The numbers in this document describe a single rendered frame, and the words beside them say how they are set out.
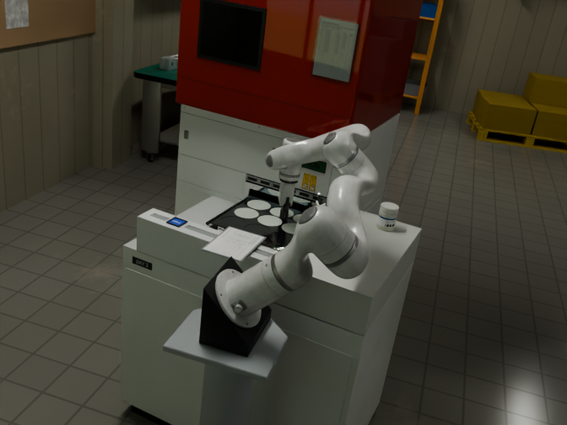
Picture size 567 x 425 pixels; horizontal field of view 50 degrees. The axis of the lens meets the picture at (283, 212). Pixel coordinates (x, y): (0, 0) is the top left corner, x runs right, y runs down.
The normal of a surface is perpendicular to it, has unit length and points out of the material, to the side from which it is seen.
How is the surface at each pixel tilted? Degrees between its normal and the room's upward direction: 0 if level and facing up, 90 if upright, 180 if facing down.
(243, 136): 90
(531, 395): 0
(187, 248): 90
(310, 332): 90
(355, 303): 90
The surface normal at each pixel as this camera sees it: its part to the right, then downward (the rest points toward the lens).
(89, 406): 0.12, -0.90
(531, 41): -0.29, 0.36
